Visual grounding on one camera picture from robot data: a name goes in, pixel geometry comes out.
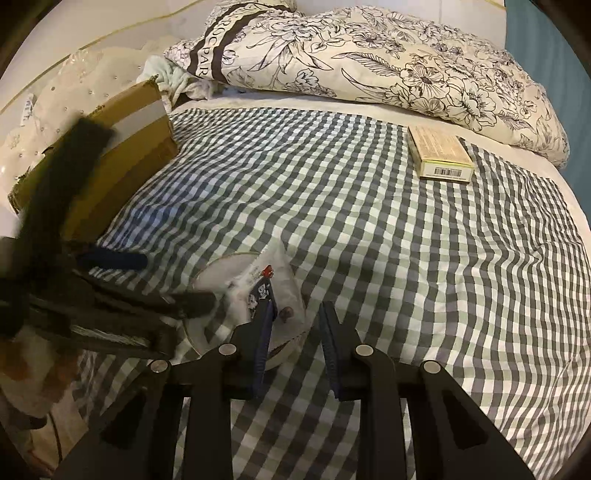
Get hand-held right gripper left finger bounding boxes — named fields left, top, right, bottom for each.
left=55, top=282, right=279, bottom=480

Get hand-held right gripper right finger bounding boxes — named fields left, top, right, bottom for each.
left=318, top=302, right=539, bottom=480

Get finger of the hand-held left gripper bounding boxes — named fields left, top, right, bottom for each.
left=76, top=248, right=148, bottom=273
left=88, top=276, right=219, bottom=321

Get clear tape roll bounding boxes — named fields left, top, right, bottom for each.
left=184, top=240, right=309, bottom=371

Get small printed packet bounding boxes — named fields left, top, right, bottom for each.
left=228, top=263, right=280, bottom=321

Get brown cardboard box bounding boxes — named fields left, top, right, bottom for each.
left=0, top=78, right=181, bottom=444

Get checkered blanket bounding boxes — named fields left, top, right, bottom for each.
left=69, top=106, right=587, bottom=480

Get white beaded fabric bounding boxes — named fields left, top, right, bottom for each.
left=0, top=44, right=158, bottom=185

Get light green towel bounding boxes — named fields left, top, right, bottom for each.
left=141, top=55, right=222, bottom=100

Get yellow paper box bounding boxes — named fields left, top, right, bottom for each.
left=407, top=124, right=475, bottom=184

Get floral pillow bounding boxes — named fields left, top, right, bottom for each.
left=164, top=0, right=568, bottom=169

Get teal curtain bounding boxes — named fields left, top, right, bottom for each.
left=503, top=0, right=591, bottom=176

